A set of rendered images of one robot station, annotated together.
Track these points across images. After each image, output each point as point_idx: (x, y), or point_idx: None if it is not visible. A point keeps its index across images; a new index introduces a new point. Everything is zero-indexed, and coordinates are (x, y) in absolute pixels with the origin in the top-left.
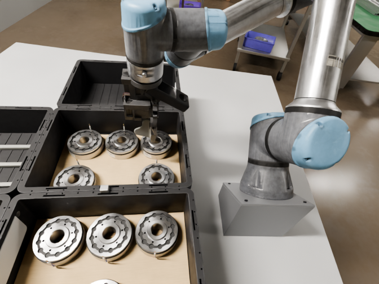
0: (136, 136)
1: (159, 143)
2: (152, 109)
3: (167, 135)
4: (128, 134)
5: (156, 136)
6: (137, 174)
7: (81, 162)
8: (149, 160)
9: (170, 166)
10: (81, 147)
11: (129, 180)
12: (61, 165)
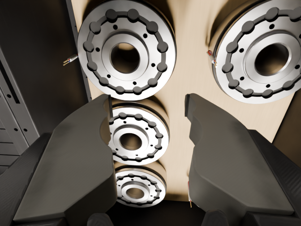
0: (114, 111)
1: (139, 49)
2: None
3: (95, 17)
4: (110, 128)
5: (230, 114)
6: (217, 94)
7: (171, 178)
8: (178, 68)
9: (206, 6)
10: (152, 193)
11: (227, 110)
12: (176, 196)
